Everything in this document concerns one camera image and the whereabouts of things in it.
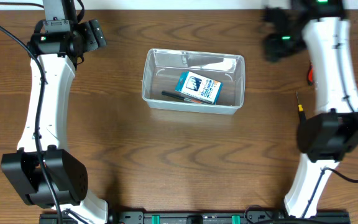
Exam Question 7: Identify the red handled pliers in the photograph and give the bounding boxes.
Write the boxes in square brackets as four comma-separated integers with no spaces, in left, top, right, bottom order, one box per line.
[306,62,314,86]

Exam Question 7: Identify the clear plastic container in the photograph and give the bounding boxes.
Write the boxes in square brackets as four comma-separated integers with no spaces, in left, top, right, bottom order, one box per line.
[142,49,246,114]

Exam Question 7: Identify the black yellow screwdriver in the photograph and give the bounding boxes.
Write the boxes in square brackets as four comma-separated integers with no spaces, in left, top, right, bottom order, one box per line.
[296,92,306,123]

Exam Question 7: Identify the blue white cardboard box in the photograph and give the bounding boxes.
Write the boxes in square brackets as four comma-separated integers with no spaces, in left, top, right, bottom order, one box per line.
[175,71,223,105]

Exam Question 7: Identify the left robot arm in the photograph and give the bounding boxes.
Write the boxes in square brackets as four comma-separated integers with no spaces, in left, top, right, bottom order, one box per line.
[1,0,108,223]

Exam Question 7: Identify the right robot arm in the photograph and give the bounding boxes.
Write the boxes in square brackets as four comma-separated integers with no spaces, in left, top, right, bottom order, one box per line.
[262,0,358,221]

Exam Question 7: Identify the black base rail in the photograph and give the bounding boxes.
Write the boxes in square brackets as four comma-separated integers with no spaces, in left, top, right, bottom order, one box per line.
[39,210,351,224]

